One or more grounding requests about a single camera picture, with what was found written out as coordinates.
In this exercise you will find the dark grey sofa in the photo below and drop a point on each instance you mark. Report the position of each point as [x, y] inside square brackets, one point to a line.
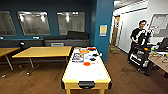
[78, 37]

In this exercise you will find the orange plate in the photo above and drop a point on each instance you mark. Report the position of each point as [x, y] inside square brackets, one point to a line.
[87, 63]

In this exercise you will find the yellow air hockey table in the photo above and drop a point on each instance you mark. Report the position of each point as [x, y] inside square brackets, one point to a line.
[86, 73]

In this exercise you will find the white paper sign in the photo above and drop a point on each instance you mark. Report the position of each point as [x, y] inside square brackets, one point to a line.
[56, 44]

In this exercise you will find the wicker basket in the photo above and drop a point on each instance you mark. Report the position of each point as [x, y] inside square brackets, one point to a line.
[114, 50]

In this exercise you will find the low wooden table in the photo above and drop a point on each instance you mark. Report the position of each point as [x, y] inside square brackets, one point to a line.
[8, 50]
[43, 51]

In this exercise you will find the person in black shirt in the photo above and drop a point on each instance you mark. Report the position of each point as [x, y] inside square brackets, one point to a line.
[137, 36]

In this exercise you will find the black wheeled cart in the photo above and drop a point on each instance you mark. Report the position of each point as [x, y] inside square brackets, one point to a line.
[141, 60]

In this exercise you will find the small orange ball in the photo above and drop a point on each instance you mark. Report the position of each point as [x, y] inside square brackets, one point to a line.
[146, 49]

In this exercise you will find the black office chair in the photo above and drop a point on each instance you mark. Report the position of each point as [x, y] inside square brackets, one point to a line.
[22, 44]

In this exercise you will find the long grey bench sofa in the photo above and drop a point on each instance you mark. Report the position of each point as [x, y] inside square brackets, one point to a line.
[16, 43]

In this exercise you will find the wooden desk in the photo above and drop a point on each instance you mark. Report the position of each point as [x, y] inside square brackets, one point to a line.
[160, 61]

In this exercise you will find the black monitor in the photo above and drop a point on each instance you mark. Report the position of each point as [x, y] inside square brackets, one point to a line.
[162, 46]

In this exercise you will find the beige wall plaque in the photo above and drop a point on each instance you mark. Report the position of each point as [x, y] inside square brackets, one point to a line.
[103, 30]

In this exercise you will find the glass wall window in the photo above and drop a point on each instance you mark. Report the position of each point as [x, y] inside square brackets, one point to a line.
[33, 22]
[7, 23]
[70, 23]

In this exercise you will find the white wall outlet strip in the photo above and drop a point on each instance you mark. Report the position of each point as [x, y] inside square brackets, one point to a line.
[35, 37]

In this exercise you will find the wall bulletin board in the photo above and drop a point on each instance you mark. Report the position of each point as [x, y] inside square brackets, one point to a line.
[159, 25]

